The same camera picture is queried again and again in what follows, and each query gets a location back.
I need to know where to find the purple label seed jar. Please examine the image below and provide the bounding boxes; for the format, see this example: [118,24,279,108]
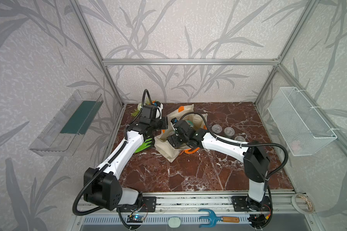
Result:
[211,124,223,135]

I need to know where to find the beige canvas bag orange handles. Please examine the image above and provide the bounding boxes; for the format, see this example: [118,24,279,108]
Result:
[154,104,194,162]

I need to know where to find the green label seed jar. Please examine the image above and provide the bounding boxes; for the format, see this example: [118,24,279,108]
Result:
[224,127,235,139]
[192,119,202,128]

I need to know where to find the red label seed jar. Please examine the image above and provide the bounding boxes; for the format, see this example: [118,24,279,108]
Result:
[234,136,246,142]

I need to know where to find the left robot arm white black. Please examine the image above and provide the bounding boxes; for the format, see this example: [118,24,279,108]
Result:
[73,116,168,215]

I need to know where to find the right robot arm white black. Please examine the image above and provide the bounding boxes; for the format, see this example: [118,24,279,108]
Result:
[167,129,270,205]

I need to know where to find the potted orange flower plant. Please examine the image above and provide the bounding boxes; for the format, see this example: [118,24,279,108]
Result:
[131,98,163,117]

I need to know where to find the green black garden glove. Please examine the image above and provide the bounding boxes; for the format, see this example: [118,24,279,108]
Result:
[135,138,155,154]

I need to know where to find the blue garden hand fork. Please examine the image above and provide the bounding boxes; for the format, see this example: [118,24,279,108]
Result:
[198,208,240,228]

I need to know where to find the white oval button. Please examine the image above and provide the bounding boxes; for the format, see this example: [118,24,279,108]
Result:
[168,217,181,228]

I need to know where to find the green circuit board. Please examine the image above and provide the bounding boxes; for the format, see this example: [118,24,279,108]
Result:
[127,214,146,223]

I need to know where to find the right base wiring bundle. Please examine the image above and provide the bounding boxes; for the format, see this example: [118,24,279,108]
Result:
[248,187,274,229]

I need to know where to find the tape roll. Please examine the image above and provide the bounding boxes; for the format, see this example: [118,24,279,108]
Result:
[291,193,315,215]

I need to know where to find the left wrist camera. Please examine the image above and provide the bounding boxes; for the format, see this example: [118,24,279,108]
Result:
[140,101,163,119]

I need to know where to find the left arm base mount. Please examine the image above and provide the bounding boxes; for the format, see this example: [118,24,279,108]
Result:
[119,196,157,213]

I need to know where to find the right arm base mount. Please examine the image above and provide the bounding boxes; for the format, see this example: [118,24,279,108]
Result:
[231,196,272,212]

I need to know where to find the clear plastic wall shelf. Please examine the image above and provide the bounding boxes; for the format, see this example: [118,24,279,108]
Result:
[29,90,104,157]

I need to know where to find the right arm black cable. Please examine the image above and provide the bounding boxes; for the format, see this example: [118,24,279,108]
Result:
[180,112,289,180]

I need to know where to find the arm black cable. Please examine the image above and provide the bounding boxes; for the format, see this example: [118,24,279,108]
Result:
[180,112,289,180]
[72,89,153,217]

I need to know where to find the white wire mesh basket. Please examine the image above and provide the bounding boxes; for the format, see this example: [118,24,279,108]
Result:
[268,87,337,157]

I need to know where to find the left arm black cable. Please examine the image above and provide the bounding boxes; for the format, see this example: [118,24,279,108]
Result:
[72,89,153,217]

